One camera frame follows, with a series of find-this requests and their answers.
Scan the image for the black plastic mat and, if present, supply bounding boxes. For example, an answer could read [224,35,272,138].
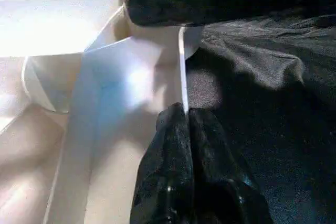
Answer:
[0,0,336,224]

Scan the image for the white plastic table top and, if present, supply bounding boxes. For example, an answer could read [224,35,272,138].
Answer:
[0,0,204,224]

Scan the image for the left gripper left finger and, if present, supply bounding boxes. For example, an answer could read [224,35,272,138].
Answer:
[130,102,196,224]

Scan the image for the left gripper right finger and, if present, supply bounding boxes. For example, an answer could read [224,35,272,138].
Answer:
[188,108,274,224]

